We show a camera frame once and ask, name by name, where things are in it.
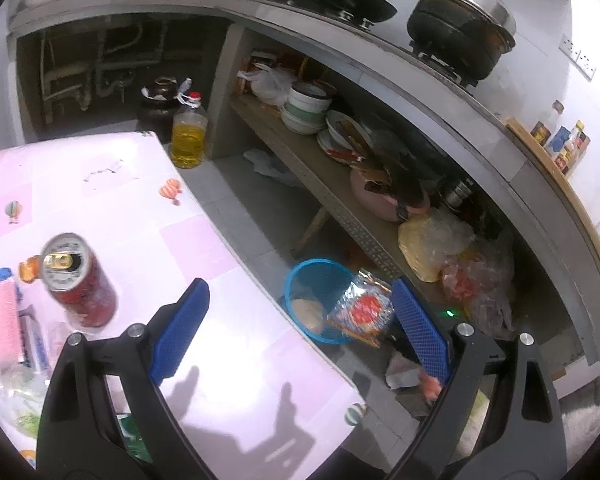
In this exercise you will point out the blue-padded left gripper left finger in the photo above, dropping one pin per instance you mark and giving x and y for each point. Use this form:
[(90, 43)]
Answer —
[(79, 436)]

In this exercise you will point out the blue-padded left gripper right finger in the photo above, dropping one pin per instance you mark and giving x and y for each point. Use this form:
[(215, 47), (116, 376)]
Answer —
[(521, 436)]

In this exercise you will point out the pink sponge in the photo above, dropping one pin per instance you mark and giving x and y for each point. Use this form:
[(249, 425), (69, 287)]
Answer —
[(10, 342)]

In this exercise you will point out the blue toothpaste box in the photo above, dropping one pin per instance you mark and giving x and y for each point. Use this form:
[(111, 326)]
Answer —
[(34, 354)]

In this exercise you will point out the red soda can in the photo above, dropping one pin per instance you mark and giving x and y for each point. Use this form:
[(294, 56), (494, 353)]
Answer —
[(75, 278)]

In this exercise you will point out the red snack wrapper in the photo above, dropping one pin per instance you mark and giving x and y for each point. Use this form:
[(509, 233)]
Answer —
[(364, 311)]

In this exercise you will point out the red clear plastic bag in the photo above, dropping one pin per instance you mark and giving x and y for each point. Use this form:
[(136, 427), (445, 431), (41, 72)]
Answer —
[(480, 279)]

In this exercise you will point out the yellow plastic bag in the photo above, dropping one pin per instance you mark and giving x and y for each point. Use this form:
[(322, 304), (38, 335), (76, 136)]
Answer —
[(428, 240)]

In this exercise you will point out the blue plastic waste basket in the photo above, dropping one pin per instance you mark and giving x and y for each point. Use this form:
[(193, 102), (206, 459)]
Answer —
[(312, 290)]

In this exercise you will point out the pink plastic basin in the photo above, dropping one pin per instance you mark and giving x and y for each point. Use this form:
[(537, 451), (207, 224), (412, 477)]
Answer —
[(383, 205)]

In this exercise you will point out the yellow cooking oil bottle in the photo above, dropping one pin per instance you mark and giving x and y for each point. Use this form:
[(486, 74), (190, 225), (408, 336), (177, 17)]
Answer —
[(189, 129)]

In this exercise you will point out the dark ceramic jar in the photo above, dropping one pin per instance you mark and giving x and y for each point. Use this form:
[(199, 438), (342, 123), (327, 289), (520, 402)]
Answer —
[(158, 105)]

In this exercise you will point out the stack of plates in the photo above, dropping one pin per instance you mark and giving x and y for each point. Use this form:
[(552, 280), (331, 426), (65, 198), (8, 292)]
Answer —
[(334, 143)]

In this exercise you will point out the wooden shelf board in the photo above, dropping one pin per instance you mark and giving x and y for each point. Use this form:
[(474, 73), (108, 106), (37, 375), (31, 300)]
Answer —
[(329, 183)]

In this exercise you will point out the stack of white bowls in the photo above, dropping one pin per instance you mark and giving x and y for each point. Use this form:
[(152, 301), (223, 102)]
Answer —
[(304, 111)]

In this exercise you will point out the white plastic bag on shelf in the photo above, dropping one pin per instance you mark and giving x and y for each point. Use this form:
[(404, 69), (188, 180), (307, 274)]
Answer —
[(270, 85)]

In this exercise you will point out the black pot with steel lid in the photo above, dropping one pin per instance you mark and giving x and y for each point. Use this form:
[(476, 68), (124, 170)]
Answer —
[(467, 36)]

